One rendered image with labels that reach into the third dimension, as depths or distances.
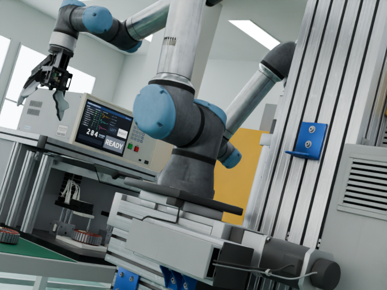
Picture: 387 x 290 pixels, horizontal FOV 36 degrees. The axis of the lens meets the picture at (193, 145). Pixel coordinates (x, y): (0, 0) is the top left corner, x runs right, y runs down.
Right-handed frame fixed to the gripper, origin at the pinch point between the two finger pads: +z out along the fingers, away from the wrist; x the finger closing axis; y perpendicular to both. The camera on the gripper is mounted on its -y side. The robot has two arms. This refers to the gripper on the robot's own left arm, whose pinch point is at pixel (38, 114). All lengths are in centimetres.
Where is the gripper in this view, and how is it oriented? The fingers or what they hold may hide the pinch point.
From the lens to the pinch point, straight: 184.9
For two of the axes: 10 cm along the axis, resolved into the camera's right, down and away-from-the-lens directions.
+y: 6.5, 1.0, -7.5
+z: -2.6, 9.6, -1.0
